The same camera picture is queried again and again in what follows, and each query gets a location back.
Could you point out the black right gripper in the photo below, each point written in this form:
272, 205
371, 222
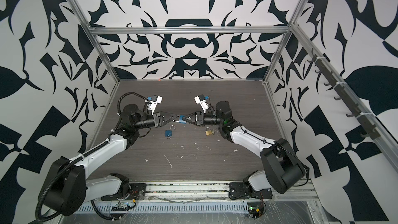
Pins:
200, 117

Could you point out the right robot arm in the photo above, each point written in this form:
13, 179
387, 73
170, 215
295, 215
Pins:
282, 169

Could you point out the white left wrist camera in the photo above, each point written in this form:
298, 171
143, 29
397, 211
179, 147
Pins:
152, 102

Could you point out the brass padlock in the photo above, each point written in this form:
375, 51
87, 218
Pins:
209, 131

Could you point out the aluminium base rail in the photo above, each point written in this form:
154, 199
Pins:
185, 191

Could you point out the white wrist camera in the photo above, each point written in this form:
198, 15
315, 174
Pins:
152, 102
202, 101

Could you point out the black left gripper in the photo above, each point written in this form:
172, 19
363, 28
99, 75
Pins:
158, 120

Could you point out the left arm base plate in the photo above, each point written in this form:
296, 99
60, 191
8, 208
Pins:
135, 191

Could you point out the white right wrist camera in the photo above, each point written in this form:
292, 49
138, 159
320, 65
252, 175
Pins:
202, 101

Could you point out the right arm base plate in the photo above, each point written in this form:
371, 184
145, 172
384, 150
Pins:
245, 191

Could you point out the blue padlock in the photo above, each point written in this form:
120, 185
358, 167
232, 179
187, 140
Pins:
168, 133
179, 119

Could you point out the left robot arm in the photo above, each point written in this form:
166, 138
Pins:
67, 185

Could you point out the white cable duct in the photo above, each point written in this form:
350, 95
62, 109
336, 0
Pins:
179, 208

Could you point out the wall hook rail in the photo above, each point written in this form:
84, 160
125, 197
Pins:
358, 111

